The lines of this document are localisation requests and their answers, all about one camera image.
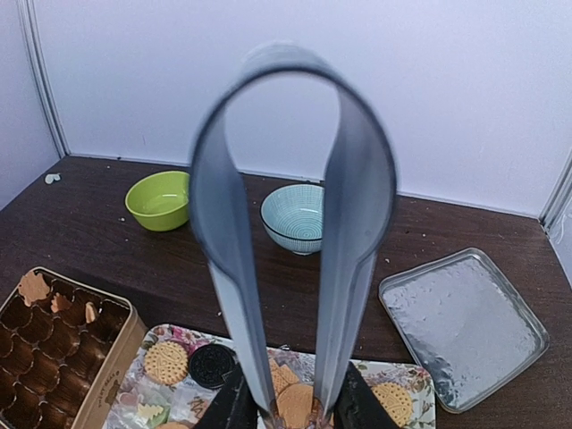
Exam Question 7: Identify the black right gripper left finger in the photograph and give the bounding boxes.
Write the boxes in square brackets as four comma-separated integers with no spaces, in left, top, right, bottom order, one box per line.
[194,366,258,429]

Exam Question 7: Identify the green bowl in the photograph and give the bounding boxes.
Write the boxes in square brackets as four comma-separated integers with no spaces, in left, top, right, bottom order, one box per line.
[124,171,189,232]

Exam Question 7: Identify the aluminium corner post right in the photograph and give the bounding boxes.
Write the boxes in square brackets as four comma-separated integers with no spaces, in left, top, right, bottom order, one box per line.
[539,153,571,231]

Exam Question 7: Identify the metal serving tongs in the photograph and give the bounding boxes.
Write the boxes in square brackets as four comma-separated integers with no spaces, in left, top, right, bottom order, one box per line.
[189,43,397,428]

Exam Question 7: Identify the round patterned biscuit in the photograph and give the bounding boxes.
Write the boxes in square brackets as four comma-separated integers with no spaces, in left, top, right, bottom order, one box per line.
[144,341,189,385]

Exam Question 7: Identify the light blue striped bowl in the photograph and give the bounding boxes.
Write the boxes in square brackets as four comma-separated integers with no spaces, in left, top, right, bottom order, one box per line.
[259,183,324,256]

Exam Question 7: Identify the white heart cookie piece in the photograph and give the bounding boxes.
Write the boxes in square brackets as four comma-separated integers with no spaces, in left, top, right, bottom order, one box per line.
[44,173,61,185]

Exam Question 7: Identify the aluminium corner post left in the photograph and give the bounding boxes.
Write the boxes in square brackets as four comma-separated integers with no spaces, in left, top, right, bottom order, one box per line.
[16,0,71,158]

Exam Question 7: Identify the black sandwich cookie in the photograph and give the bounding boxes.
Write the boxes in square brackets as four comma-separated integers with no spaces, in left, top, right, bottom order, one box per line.
[189,344,236,390]

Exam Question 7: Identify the gold cookie tin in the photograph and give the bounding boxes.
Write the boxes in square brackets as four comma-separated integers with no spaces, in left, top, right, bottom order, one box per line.
[1,266,147,428]

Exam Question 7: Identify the floral cookie tray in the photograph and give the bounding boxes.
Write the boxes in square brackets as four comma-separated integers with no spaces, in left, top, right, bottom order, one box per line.
[103,324,437,428]

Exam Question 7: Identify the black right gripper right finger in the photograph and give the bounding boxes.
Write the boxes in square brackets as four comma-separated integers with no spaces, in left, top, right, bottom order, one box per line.
[333,362,398,429]

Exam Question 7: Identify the aluminium corner post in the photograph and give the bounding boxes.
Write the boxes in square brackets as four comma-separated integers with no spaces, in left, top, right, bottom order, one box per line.
[16,0,71,158]
[539,153,571,231]

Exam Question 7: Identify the brown flower cookie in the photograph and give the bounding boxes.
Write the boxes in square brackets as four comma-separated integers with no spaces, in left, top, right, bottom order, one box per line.
[17,271,51,307]

